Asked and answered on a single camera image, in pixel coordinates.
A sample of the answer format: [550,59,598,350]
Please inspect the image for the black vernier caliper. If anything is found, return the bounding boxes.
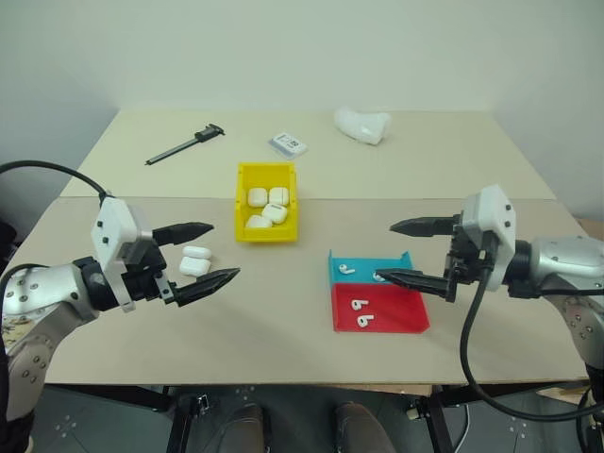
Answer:
[143,123,227,167]

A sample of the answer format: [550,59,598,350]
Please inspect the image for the red plastic tray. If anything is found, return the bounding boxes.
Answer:
[329,281,432,335]

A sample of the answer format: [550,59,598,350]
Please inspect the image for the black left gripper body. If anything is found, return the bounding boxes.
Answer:
[120,237,178,304]

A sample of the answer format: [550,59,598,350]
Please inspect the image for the white crumpled plastic bag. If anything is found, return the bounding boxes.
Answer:
[333,107,394,145]

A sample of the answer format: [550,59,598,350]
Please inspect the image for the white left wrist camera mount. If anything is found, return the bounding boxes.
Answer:
[90,195,155,314]

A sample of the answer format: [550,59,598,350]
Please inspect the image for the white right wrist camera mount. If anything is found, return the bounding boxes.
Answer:
[459,184,518,292]

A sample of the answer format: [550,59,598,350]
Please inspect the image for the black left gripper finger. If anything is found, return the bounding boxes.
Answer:
[171,267,243,309]
[151,221,216,247]

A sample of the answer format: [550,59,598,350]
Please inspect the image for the black table frame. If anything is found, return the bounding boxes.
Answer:
[44,382,589,453]

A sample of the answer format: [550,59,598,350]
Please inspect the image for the teal plastic tray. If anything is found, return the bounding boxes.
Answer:
[327,249,419,286]

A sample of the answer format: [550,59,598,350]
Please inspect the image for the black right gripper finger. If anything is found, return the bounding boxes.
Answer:
[389,215,461,239]
[375,267,459,304]

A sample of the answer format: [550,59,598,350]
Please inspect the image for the small white printed box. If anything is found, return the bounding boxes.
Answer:
[268,132,310,159]

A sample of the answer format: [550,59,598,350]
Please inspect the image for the yellow plastic bin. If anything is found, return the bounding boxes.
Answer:
[234,161,300,244]

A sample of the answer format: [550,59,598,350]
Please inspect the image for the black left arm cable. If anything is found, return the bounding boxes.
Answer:
[0,160,114,205]

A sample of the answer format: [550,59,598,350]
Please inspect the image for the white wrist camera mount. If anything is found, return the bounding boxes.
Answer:
[90,195,155,314]
[459,184,518,292]

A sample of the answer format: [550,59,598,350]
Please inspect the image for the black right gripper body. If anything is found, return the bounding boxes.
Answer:
[444,221,493,294]

